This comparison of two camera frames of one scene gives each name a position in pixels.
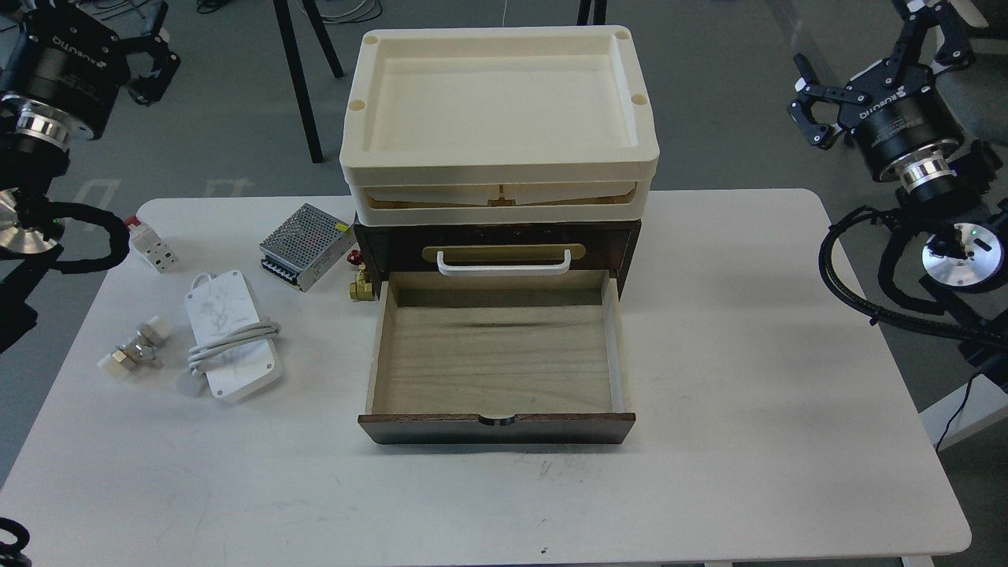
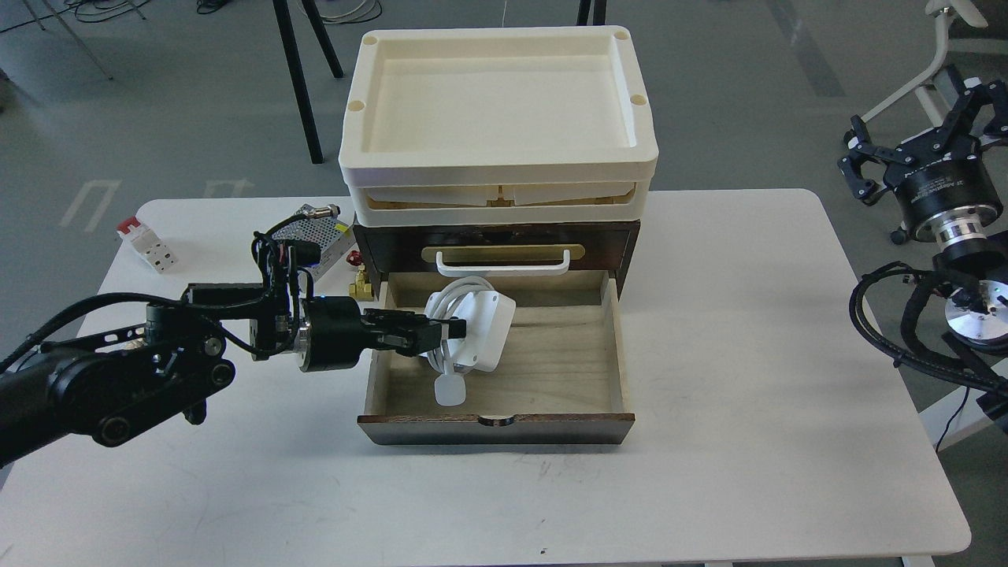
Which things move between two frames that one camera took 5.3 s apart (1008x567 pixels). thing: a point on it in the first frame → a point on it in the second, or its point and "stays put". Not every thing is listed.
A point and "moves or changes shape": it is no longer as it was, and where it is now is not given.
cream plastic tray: x=493 y=125 stays put
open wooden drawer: x=496 y=357 stays put
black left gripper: x=65 y=64 → x=338 y=331
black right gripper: x=900 y=112 → x=940 y=178
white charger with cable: x=233 y=346 moves or changes shape
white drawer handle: x=506 y=268 stays put
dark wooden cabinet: x=384 y=246 stays put
